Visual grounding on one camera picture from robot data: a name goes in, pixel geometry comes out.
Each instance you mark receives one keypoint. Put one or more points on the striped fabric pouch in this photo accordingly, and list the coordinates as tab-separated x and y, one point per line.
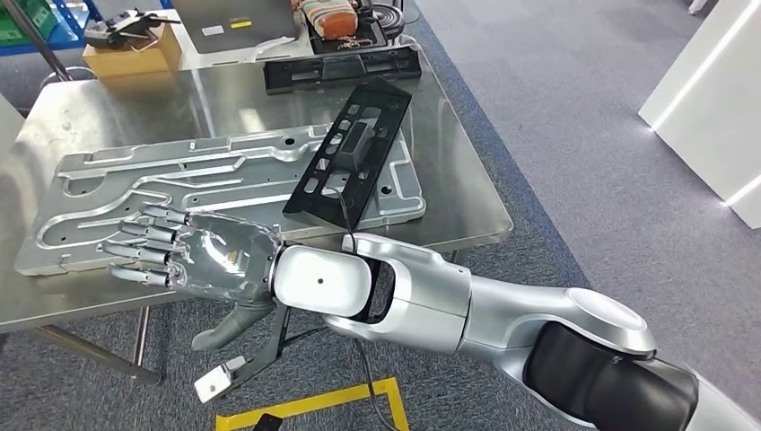
327	21

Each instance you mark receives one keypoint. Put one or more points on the blue metal shelf rack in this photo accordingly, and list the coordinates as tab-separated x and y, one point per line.
35	49

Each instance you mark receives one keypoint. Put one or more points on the yellow floor tape square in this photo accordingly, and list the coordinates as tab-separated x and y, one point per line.
309	404

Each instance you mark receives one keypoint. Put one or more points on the grey closed laptop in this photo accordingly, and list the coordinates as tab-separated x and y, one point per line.
267	15

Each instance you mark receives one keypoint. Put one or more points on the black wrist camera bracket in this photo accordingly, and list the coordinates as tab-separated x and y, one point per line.
267	351

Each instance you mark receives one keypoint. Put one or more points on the black handheld controller device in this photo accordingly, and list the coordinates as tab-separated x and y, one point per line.
119	27

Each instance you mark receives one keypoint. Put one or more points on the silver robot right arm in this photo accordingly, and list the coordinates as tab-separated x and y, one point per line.
446	303

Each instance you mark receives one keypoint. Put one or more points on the large machined aluminium plate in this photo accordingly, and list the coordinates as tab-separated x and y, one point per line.
238	178

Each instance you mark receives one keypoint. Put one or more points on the dark pole with chrome base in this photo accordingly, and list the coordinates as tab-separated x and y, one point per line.
35	38

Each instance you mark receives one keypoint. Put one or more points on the brown cardboard box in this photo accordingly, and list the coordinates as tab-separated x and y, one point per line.
131	62

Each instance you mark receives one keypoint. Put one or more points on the white cabinet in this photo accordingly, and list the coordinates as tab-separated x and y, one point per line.
713	89

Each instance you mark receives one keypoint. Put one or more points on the black plastic tray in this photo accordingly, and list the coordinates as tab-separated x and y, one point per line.
321	44

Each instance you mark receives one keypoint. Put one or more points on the black plastic plate bracket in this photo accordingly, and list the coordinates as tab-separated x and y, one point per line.
333	68
356	149

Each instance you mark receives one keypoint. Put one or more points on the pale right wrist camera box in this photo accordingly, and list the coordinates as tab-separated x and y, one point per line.
214	383

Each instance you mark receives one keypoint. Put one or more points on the green plastic crate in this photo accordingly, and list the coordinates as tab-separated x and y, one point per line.
24	21

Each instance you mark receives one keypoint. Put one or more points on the white slotted panel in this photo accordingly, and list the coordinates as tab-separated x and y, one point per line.
238	59

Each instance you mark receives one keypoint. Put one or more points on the white slanted furniture leg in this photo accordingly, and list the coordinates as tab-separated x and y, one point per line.
700	5

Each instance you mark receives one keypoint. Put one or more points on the stainless steel workbench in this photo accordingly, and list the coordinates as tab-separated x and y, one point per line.
148	107

